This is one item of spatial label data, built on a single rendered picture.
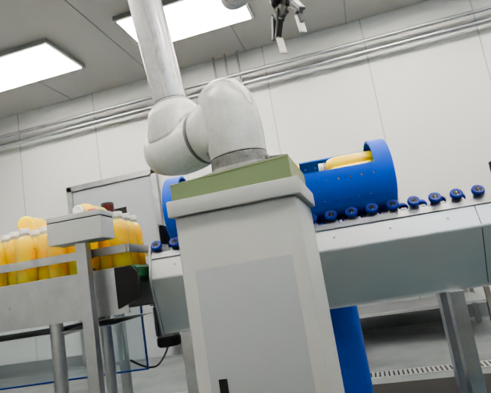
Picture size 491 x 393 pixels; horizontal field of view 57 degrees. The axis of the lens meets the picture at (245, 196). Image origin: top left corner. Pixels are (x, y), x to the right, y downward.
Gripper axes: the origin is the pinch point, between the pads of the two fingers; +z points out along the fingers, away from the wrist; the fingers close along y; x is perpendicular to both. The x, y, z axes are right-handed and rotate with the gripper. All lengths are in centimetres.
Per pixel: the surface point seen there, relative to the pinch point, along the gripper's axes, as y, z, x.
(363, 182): -1, 57, 13
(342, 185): -5, 56, 7
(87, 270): -45, 63, -79
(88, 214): -39, 46, -76
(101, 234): -38, 53, -73
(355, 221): -7, 70, 9
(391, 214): 1, 71, 20
